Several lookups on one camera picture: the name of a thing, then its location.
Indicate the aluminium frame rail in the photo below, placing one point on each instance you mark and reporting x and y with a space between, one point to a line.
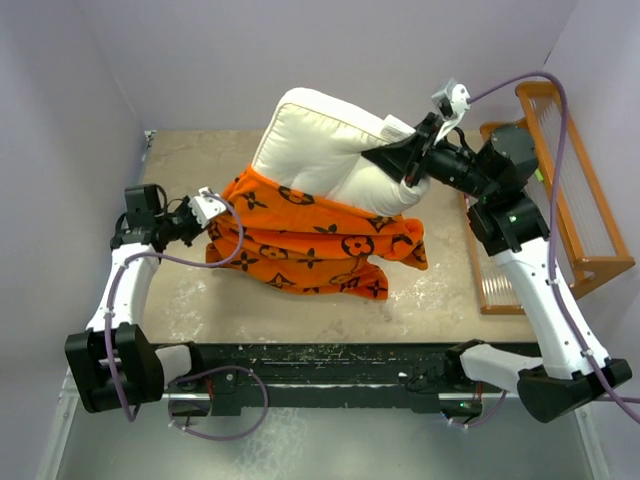
297 443

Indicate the white pillow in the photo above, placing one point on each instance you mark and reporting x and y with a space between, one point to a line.
314 144

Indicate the orange patterned pillowcase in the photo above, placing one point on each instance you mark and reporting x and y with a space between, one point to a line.
309 245

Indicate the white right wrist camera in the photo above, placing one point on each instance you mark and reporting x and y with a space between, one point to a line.
452 101

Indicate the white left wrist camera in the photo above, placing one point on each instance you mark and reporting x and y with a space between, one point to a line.
206 206

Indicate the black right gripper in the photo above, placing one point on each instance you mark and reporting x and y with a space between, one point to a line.
395 156

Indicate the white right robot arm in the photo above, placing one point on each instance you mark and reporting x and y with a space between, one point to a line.
571 370

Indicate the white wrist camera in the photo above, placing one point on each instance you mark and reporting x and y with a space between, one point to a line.
206 206
452 101

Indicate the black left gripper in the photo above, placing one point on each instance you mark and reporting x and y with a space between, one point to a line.
195 228

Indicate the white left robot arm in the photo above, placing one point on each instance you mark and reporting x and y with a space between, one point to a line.
113 364

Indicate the orange wooden tiered rack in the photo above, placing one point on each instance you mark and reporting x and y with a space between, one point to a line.
591 250

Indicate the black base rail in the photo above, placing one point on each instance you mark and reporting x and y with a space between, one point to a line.
332 375

